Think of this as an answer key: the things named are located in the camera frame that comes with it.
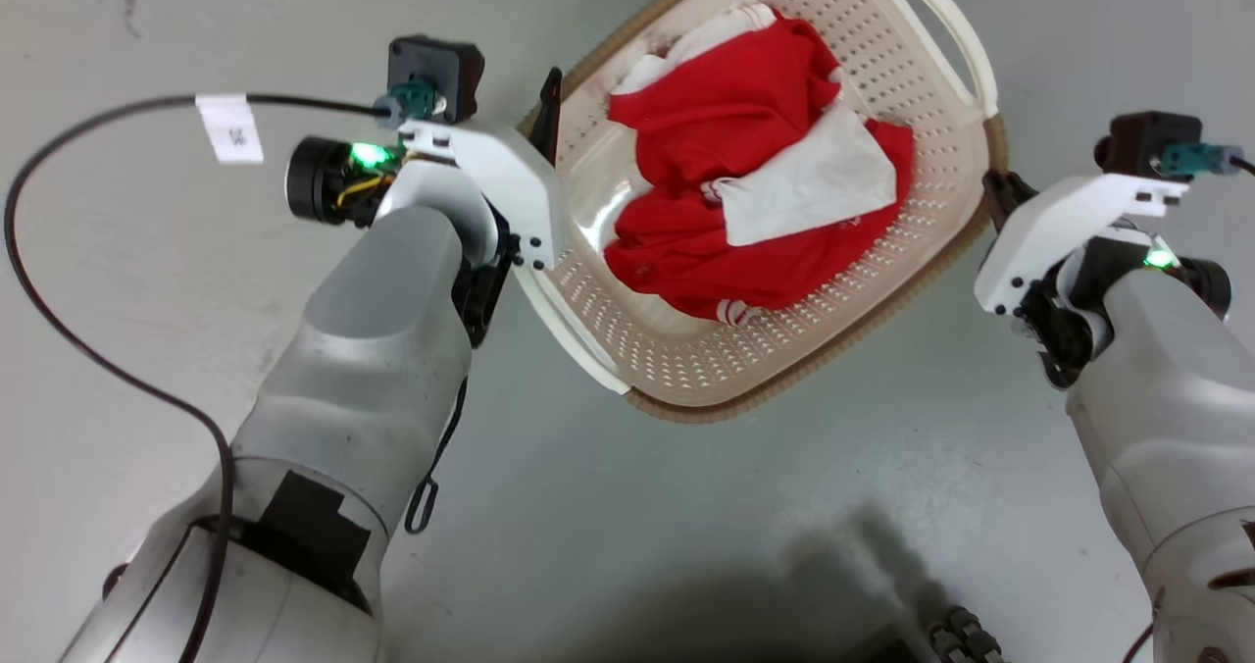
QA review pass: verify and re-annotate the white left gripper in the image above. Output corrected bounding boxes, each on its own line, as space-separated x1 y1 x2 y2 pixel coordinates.
397 67 568 348

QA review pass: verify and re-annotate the beige perforated laundry basket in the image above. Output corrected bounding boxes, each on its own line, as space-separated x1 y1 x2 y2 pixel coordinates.
515 0 1011 424

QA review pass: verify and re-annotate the thin black looped cable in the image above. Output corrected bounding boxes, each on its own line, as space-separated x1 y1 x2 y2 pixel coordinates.
405 379 470 536

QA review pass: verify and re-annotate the white paper cable label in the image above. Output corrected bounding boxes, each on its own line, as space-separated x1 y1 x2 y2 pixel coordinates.
194 92 266 166

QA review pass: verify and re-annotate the red garment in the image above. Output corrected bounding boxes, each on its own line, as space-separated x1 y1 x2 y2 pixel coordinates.
603 11 918 326

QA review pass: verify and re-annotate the white garment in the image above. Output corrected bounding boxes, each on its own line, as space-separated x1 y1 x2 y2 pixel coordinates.
721 104 898 247

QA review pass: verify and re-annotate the black left camera cable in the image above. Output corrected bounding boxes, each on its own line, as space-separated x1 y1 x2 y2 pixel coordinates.
3 79 442 663

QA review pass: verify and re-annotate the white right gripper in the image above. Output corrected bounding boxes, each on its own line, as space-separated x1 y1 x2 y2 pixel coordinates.
974 171 1192 389

